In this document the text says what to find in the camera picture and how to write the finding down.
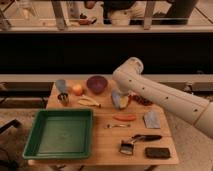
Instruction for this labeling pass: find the blue sponge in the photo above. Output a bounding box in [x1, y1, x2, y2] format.
[111, 91, 120, 109]

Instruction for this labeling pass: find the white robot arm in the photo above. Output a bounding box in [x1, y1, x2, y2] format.
[112, 57, 213, 139]

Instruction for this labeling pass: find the black rectangular sponge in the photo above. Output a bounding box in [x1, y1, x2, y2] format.
[145, 147, 171, 159]

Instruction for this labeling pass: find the small metal cup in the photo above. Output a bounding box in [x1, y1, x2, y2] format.
[57, 93, 69, 106]

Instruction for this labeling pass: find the blue plastic cup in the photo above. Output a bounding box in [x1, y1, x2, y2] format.
[55, 79, 67, 93]

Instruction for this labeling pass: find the orange carrot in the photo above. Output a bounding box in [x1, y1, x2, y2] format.
[113, 115, 137, 122]

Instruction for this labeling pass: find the bunch of dark grapes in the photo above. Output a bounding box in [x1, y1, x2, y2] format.
[132, 95, 153, 106]

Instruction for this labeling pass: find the grey blue cloth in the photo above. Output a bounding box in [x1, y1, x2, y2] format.
[143, 110, 160, 129]

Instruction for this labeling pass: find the purple bowl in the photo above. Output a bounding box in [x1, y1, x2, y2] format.
[86, 75, 108, 94]

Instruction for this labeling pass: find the wooden table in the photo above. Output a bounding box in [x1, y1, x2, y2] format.
[28, 80, 179, 166]

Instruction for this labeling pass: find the yellow banana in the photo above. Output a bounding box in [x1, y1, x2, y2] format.
[78, 95, 101, 107]

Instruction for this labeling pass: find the orange apple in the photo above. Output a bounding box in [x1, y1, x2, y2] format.
[72, 84, 83, 96]

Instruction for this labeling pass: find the green plastic tray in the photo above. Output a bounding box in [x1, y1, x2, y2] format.
[23, 109, 93, 160]

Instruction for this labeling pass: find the seated person in background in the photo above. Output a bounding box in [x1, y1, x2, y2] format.
[83, 0, 148, 27]

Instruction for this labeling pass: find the metal railing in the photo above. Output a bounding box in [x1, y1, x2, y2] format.
[0, 0, 213, 33]

